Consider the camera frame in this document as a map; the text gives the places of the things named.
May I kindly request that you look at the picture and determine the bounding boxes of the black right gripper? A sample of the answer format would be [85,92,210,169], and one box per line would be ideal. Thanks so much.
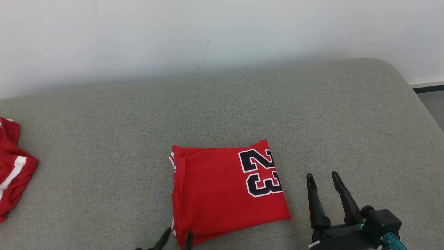
[306,171,381,250]

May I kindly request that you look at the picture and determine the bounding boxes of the red jersey with number 23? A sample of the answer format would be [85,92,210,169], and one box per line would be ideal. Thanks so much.
[169,139,292,249]

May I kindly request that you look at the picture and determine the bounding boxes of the red shorts with white trim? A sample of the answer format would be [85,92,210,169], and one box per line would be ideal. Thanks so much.
[0,117,39,223]

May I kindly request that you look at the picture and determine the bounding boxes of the teal right camera connector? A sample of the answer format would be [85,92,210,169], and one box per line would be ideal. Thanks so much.
[382,232,407,250]

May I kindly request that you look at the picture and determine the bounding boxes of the white wall baseboard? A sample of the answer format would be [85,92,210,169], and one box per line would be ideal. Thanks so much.
[409,78,444,94]

